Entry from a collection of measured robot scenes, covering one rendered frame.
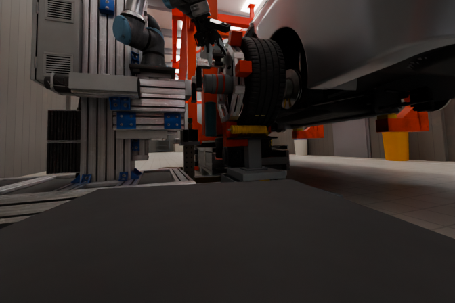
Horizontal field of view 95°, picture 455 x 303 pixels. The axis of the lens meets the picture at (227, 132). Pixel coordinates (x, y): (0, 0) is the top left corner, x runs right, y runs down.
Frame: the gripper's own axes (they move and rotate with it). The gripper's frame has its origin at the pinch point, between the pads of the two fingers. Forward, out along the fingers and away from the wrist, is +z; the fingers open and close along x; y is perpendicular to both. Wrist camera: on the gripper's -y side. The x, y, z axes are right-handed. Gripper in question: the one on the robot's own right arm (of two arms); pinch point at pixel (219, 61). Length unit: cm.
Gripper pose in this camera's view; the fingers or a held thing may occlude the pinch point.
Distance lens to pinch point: 102.5
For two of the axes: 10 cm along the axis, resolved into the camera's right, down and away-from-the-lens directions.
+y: -8.5, -0.3, 5.3
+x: -4.5, 5.6, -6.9
